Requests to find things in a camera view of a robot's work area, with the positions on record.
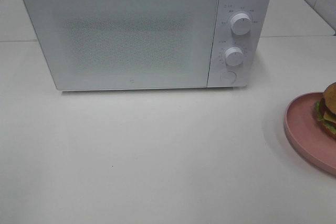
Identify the white microwave door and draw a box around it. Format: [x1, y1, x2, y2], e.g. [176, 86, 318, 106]
[23, 0, 218, 91]

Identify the pink round plate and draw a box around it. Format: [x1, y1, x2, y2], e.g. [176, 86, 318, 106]
[283, 92, 335, 176]

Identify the burger with sesame bun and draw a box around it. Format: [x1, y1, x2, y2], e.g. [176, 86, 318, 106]
[314, 82, 335, 139]

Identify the lower white timer knob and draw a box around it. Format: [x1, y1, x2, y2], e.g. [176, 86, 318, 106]
[224, 47, 244, 67]

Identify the upper white power knob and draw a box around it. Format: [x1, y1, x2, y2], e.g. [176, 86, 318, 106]
[229, 11, 252, 36]

